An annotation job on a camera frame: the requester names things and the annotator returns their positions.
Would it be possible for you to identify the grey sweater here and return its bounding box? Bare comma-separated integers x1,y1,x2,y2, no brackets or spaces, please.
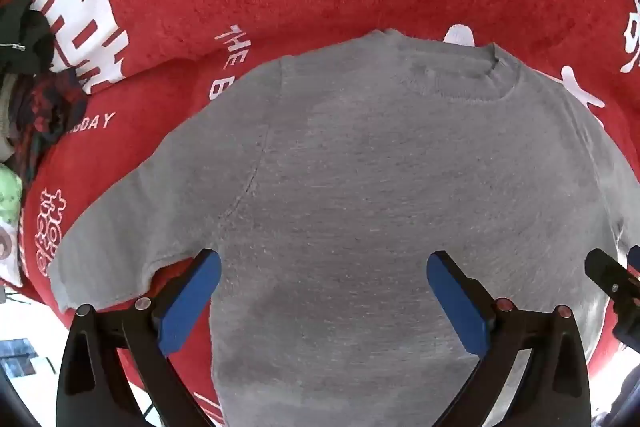
50,29,632,427

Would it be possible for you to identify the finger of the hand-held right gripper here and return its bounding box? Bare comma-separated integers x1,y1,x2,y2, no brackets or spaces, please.
584,247,640,354

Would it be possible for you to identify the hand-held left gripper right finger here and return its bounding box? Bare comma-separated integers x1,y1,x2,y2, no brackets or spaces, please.
426,250,593,427

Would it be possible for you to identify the beige cloth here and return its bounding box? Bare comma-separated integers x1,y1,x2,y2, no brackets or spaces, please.
0,72,22,158

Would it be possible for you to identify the black cloth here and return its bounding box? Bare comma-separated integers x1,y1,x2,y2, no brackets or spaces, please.
0,0,56,75

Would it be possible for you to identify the light green cloth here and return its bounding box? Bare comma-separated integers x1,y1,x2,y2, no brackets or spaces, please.
0,162,25,228

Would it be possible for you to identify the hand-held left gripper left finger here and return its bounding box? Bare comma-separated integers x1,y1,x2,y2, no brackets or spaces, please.
56,248,222,427

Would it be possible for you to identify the dark red plaid cloth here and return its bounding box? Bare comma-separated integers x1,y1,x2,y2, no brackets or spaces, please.
10,67,89,188

